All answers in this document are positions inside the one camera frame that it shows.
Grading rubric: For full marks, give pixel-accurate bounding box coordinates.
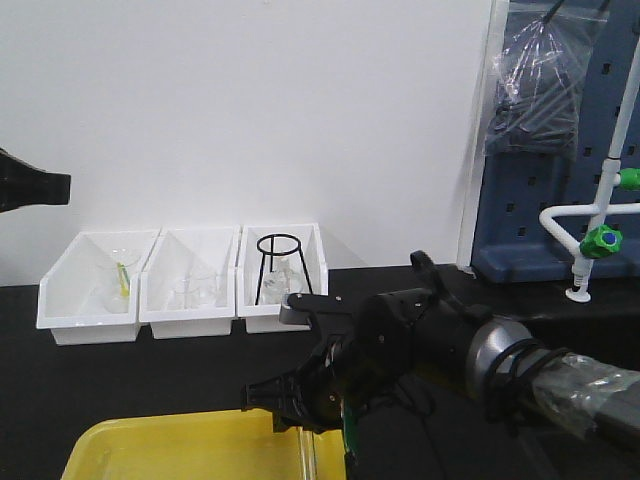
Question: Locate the blue pegboard panel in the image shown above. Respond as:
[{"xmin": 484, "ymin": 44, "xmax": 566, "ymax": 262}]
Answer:
[{"xmin": 470, "ymin": 1, "xmax": 639, "ymax": 283}]

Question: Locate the white storage bin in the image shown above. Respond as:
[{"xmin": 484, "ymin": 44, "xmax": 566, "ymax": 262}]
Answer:
[
  {"xmin": 36, "ymin": 229, "xmax": 160, "ymax": 346},
  {"xmin": 236, "ymin": 223, "xmax": 329, "ymax": 334},
  {"xmin": 139, "ymin": 226, "xmax": 240, "ymax": 340}
]

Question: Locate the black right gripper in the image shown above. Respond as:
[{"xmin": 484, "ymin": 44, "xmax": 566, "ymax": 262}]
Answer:
[{"xmin": 240, "ymin": 288, "xmax": 480, "ymax": 434}]

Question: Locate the white right storage bin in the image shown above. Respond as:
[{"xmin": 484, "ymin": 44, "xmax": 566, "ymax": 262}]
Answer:
[{"xmin": 236, "ymin": 223, "xmax": 329, "ymax": 334}]

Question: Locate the yellow plastic tray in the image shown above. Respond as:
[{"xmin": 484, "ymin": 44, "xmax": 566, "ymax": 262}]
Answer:
[{"xmin": 62, "ymin": 410, "xmax": 346, "ymax": 479}]

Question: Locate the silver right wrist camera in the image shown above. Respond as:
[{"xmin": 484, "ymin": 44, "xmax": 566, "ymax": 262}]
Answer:
[{"xmin": 278, "ymin": 293, "xmax": 355, "ymax": 332}]

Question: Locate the clear plastic bag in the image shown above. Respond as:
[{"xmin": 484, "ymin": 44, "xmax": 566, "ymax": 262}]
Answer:
[{"xmin": 485, "ymin": 1, "xmax": 610, "ymax": 160}]

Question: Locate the white lab faucet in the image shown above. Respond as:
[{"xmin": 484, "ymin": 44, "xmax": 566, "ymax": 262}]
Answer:
[{"xmin": 539, "ymin": 49, "xmax": 639, "ymax": 303}]

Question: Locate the clear flask in tripod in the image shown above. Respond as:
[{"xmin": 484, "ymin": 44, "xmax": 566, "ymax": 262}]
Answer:
[{"xmin": 259, "ymin": 256, "xmax": 304, "ymax": 304}]

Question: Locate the yellow green dropper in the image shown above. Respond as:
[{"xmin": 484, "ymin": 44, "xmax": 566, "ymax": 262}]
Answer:
[{"xmin": 116, "ymin": 262, "xmax": 130, "ymax": 298}]

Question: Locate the green faucet knob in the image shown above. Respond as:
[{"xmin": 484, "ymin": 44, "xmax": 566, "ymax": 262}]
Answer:
[
  {"xmin": 618, "ymin": 168, "xmax": 640, "ymax": 191},
  {"xmin": 579, "ymin": 224, "xmax": 623, "ymax": 259}
]

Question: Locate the tall clear test tube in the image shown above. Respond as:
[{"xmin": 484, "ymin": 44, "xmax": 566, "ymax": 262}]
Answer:
[{"xmin": 297, "ymin": 427, "xmax": 317, "ymax": 480}]

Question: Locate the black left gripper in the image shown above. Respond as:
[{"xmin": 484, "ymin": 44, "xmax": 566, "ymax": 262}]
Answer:
[{"xmin": 1, "ymin": 149, "xmax": 71, "ymax": 213}]

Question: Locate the white left storage bin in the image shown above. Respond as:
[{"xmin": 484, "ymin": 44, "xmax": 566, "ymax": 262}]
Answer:
[{"xmin": 36, "ymin": 229, "xmax": 160, "ymax": 346}]

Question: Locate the black wire tripod stand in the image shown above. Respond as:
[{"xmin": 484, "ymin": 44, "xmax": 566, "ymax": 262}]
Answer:
[{"xmin": 254, "ymin": 233, "xmax": 314, "ymax": 306}]

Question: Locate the clear glassware in bin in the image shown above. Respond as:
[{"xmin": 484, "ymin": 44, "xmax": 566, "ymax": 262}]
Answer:
[{"xmin": 168, "ymin": 270, "xmax": 222, "ymax": 310}]

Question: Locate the green rear faucet knob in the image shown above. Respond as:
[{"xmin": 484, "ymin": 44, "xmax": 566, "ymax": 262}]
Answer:
[{"xmin": 618, "ymin": 168, "xmax": 640, "ymax": 191}]

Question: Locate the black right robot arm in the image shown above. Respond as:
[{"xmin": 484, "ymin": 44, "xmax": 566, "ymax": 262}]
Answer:
[{"xmin": 242, "ymin": 251, "xmax": 639, "ymax": 479}]

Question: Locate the white middle storage bin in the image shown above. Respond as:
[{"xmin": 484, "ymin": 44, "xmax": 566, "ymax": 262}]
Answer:
[{"xmin": 139, "ymin": 226, "xmax": 240, "ymax": 340}]

